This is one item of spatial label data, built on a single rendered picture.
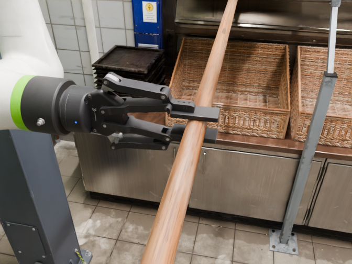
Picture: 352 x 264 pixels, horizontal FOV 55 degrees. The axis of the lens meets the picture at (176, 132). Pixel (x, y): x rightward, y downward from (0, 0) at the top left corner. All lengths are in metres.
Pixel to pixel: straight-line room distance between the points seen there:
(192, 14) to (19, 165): 1.15
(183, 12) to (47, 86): 1.40
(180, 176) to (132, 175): 1.41
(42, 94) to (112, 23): 1.51
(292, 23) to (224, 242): 1.17
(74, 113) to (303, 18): 1.50
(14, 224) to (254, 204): 1.10
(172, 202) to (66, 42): 1.89
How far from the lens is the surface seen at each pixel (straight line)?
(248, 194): 1.74
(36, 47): 0.69
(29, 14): 0.69
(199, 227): 1.91
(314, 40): 1.92
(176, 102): 0.49
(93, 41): 2.09
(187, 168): 0.41
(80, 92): 0.53
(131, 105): 0.51
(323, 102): 1.38
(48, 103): 0.54
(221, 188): 1.73
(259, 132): 1.57
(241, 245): 1.86
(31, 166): 1.25
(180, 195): 0.37
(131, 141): 0.55
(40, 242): 1.48
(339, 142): 1.63
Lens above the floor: 1.47
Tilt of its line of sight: 35 degrees down
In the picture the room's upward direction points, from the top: straight up
